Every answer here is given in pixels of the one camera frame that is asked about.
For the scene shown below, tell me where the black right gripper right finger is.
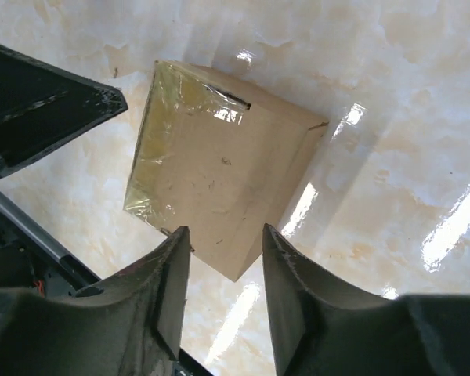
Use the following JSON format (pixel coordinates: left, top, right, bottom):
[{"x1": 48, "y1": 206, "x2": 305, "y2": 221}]
[{"x1": 262, "y1": 225, "x2": 470, "y2": 375}]

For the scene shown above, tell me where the brown cardboard express box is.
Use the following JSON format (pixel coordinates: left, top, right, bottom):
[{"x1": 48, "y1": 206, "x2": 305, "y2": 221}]
[{"x1": 124, "y1": 60, "x2": 328, "y2": 281}]

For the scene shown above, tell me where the aluminium frame rail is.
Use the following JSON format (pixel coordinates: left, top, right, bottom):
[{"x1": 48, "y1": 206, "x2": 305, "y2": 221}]
[{"x1": 0, "y1": 182, "x2": 71, "y2": 263}]

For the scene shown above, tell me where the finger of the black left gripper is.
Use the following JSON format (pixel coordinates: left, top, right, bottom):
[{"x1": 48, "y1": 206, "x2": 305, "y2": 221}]
[{"x1": 0, "y1": 45, "x2": 128, "y2": 179}]

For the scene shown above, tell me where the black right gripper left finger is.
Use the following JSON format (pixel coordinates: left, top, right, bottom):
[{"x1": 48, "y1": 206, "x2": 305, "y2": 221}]
[{"x1": 0, "y1": 226, "x2": 191, "y2": 375}]

